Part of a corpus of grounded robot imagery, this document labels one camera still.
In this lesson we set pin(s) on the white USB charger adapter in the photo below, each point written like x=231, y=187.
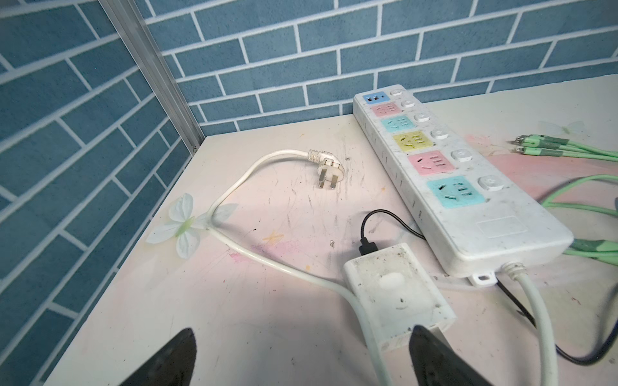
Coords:
x=397, y=294

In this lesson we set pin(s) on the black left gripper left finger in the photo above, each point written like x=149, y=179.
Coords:
x=173, y=364

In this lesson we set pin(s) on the white power strip cord plug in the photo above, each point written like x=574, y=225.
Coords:
x=330, y=169

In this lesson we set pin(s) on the white power strip colourful sockets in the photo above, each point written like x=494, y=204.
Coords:
x=475, y=219

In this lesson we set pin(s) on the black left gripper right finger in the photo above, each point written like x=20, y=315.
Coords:
x=436, y=364

